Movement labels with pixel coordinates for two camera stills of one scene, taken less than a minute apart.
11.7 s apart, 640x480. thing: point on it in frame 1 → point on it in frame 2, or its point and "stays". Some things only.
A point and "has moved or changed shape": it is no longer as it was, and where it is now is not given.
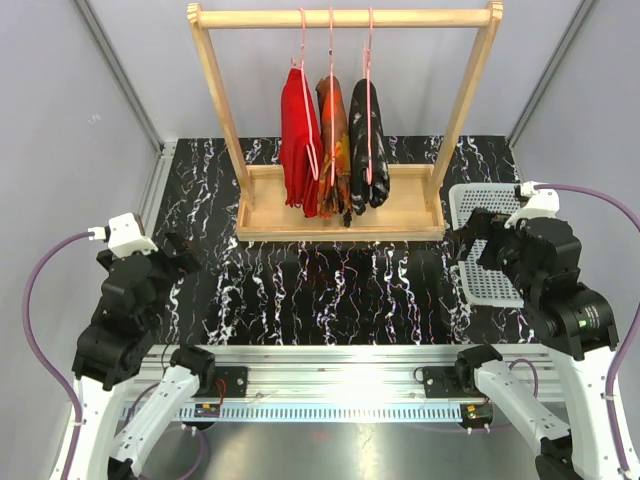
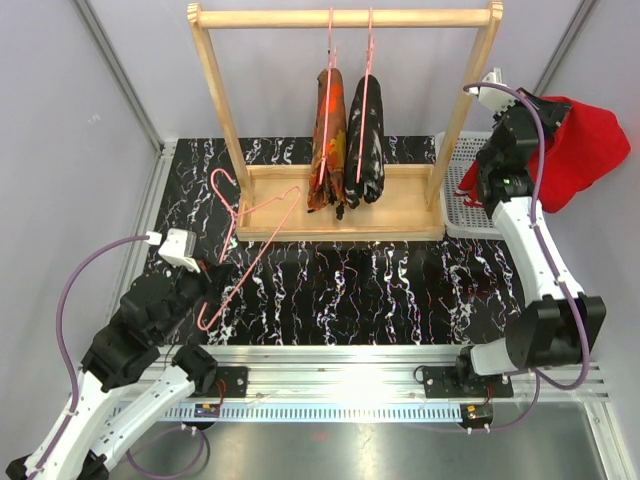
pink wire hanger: (367, 61) has moved or changed shape
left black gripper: (184, 260) → (213, 278)
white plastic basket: (484, 286) → (462, 221)
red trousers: (301, 144) → (587, 145)
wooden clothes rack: (414, 207) stays
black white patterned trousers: (369, 166) stays
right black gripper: (484, 225) → (552, 113)
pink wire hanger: (315, 172) → (234, 216)
